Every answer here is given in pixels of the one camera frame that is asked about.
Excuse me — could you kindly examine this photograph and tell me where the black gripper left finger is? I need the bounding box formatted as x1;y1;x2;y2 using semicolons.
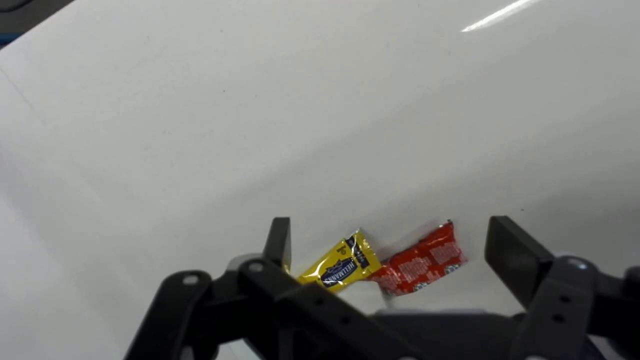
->
122;217;416;360

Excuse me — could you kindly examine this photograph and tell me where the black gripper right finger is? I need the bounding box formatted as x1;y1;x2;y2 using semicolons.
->
484;215;640;360

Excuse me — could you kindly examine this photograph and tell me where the long yellow sachet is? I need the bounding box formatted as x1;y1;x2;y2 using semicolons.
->
297;228;385;297

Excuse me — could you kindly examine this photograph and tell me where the red sachet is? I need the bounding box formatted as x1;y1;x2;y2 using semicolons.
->
377;218;468;299

